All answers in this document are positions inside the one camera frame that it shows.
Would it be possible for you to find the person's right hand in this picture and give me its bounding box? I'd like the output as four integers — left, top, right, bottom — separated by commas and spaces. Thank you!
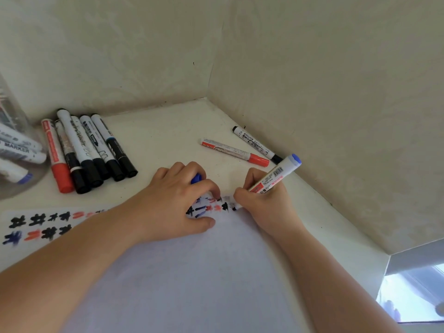
233, 168, 308, 247

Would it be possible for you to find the person's left hand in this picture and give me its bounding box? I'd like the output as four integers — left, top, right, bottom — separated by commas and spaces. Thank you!
119, 161, 221, 245

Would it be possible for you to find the white paper sheet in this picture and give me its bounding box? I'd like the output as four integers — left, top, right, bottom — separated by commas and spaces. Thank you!
0, 196, 309, 333

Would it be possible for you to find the white marker chunky black cap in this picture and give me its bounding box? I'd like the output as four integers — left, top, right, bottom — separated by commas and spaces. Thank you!
71, 116, 111, 181
0, 140, 48, 165

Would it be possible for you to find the black cap bold print marker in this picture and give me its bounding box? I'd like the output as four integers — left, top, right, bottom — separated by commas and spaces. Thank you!
91, 114, 138, 178

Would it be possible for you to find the long white black-cap marker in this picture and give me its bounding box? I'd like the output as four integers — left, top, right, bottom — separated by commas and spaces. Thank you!
232, 125, 284, 165
80, 115, 125, 182
56, 108, 104, 188

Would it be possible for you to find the red cap white barrel marker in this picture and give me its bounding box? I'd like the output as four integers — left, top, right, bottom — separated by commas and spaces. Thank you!
41, 118, 75, 194
201, 137, 270, 167

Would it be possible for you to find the worn white black-ended marker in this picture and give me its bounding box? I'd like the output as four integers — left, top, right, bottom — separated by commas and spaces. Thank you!
54, 120, 92, 195

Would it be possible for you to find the transparent plastic jar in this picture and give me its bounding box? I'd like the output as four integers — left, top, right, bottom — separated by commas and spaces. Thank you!
0, 74, 51, 200

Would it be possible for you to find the white barcode black-cap marker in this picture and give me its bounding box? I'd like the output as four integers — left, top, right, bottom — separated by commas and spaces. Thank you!
0, 123, 43, 151

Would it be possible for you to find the person's right forearm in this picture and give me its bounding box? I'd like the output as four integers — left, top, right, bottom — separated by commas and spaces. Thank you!
279, 227, 405, 333

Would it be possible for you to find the person's left forearm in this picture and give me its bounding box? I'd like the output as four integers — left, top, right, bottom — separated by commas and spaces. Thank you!
0, 208, 150, 333

